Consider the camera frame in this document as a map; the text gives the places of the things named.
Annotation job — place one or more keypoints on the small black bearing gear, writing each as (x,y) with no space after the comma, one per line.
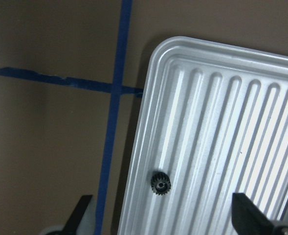
(160,183)

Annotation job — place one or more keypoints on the silver ribbed metal tray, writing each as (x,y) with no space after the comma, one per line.
(214,118)

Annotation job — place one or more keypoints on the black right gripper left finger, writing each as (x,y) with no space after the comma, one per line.
(75,219)

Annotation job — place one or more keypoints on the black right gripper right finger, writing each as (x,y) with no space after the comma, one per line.
(247,219)

